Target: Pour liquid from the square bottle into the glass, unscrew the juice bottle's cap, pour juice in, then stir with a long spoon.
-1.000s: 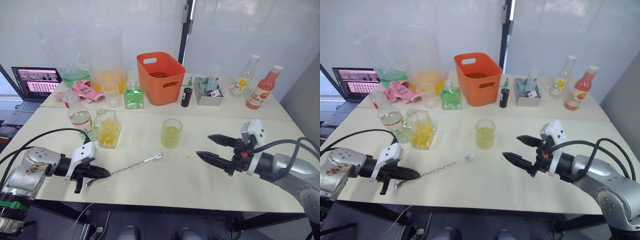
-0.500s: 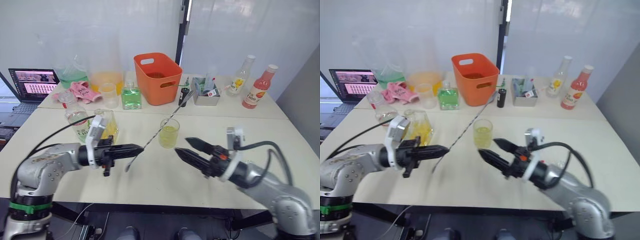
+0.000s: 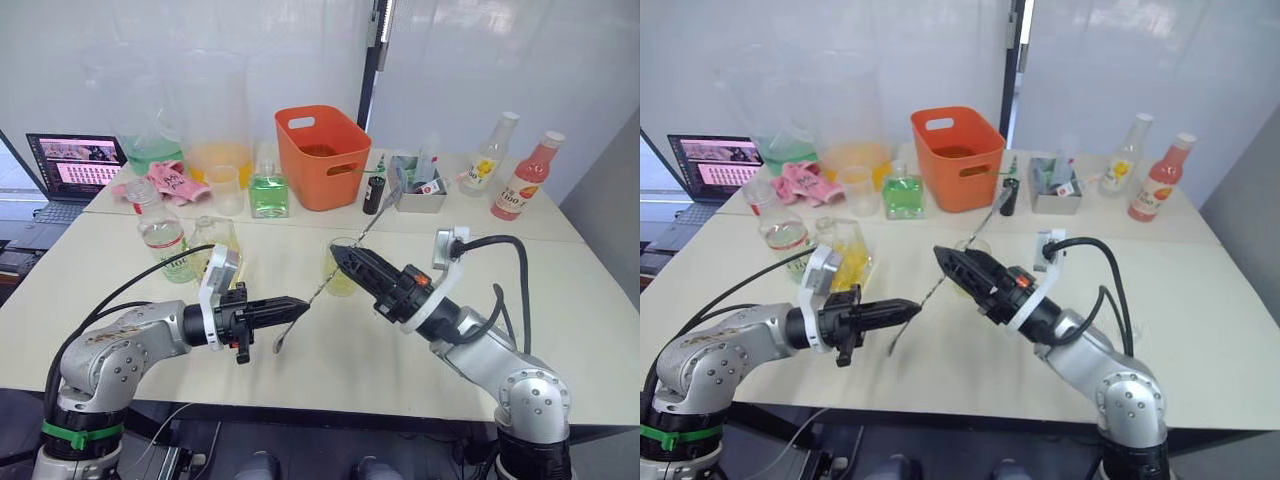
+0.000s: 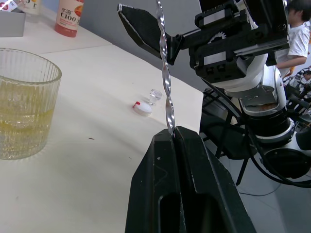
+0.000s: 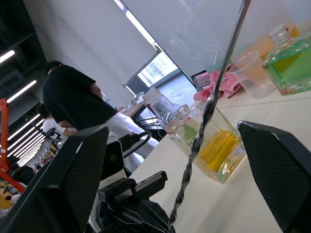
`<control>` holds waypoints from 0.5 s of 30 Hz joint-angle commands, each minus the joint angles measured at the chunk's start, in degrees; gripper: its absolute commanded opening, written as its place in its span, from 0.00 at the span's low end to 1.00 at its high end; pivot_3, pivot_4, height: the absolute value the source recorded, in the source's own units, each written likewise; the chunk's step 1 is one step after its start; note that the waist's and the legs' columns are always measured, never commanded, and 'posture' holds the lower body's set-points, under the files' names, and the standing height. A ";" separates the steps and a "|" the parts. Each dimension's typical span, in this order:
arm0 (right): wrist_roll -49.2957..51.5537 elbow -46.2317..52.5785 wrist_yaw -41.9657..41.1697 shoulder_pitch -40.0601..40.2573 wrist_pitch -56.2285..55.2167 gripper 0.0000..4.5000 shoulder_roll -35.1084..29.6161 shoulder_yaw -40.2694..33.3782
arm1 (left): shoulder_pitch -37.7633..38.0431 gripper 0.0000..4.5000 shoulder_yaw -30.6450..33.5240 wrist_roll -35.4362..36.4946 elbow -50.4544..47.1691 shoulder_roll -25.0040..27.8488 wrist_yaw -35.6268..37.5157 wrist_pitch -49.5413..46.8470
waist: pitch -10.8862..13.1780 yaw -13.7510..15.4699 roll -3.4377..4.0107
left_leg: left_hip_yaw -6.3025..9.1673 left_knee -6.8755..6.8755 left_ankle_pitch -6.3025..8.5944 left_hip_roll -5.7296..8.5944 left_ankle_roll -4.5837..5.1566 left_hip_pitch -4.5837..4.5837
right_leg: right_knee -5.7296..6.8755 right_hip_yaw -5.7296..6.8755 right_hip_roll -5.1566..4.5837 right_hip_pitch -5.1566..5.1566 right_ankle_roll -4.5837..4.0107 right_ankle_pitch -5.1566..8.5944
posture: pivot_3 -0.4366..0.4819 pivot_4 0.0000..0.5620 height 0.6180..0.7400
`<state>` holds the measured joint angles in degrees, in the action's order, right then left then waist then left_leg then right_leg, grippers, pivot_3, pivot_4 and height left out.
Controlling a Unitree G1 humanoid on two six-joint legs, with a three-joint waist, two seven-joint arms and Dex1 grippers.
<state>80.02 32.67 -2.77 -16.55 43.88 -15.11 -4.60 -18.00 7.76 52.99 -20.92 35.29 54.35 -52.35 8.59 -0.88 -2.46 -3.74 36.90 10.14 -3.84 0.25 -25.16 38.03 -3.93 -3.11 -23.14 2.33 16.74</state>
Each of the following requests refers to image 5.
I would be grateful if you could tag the clear square bottle yellow liquid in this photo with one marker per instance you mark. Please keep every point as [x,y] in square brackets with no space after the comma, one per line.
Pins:
[218,148]

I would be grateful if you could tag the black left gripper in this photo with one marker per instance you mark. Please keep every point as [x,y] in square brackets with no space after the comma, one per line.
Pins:
[126,190]

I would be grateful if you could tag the person in black shirt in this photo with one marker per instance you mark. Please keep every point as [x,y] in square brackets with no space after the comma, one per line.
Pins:
[73,97]

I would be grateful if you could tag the green square glass bottle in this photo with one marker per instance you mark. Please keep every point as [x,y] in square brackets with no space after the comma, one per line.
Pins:
[289,65]

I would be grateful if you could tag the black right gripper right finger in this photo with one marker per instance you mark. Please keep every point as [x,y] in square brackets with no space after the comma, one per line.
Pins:
[281,165]

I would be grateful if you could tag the clear plastic measuring cup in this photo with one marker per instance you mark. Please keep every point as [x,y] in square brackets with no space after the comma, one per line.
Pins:
[255,75]

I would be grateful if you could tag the person in white shirt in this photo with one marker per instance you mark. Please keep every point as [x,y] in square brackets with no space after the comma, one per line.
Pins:
[49,125]

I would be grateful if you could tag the clear glass jar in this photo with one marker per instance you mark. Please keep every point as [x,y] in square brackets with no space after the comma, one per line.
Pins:
[161,106]

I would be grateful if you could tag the pink cloth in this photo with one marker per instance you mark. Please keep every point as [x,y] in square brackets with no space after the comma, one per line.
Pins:
[224,83]

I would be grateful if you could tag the black tablet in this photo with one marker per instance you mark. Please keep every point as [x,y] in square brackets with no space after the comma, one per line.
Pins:
[202,78]

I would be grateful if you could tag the orange metal frame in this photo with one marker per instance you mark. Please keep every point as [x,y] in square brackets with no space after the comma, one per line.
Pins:
[3,126]

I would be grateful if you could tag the long twisted metal spoon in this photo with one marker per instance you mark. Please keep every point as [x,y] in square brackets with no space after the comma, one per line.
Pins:
[209,108]

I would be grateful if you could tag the orange juice bottle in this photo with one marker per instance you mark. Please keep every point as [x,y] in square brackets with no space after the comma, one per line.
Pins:
[263,46]

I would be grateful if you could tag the wooden desk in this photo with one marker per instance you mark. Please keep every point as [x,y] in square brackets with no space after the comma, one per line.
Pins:
[136,109]

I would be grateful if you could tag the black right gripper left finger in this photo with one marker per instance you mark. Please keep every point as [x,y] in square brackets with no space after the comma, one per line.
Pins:
[63,184]

